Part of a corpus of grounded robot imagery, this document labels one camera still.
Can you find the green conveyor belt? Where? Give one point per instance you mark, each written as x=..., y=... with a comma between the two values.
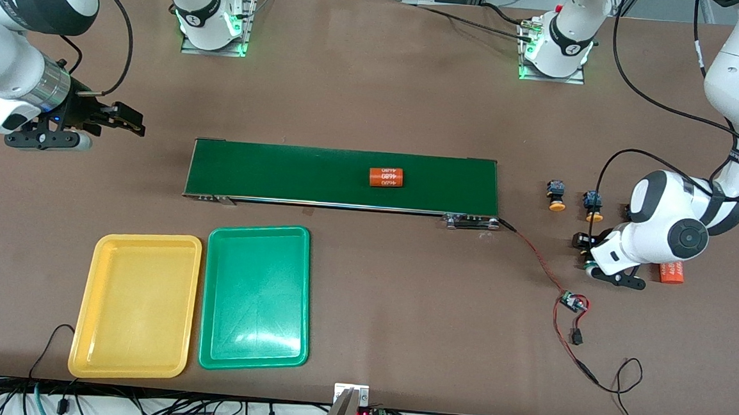
x=282, y=173

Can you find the green plastic tray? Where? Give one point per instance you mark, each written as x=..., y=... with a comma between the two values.
x=253, y=329

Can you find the orange printed cylinder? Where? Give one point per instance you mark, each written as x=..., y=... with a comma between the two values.
x=387, y=178
x=672, y=273

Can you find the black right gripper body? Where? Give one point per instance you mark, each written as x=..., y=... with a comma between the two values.
x=85, y=111

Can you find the black inline plug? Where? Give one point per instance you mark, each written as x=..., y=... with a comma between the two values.
x=576, y=337

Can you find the red black power lead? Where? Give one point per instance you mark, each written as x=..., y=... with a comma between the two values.
x=555, y=321

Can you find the yellow plastic tray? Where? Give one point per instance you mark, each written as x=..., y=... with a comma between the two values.
x=135, y=309

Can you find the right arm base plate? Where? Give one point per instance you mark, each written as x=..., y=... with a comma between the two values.
x=249, y=33

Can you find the yellow mushroom push button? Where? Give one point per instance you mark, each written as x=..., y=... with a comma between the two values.
x=556, y=206
x=594, y=201

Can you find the small controller circuit board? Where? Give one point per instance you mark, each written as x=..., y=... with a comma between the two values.
x=572, y=301

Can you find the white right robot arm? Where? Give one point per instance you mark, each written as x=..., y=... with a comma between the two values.
x=0, y=56

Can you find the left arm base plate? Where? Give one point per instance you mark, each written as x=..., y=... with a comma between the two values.
x=570, y=80

